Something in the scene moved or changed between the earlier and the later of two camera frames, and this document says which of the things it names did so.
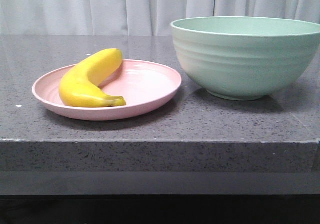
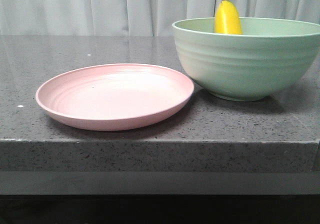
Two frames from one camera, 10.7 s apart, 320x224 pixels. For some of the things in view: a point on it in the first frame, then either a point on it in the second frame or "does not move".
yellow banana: (79, 87) -> (227, 20)
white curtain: (143, 9) does not move
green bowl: (243, 58) does not move
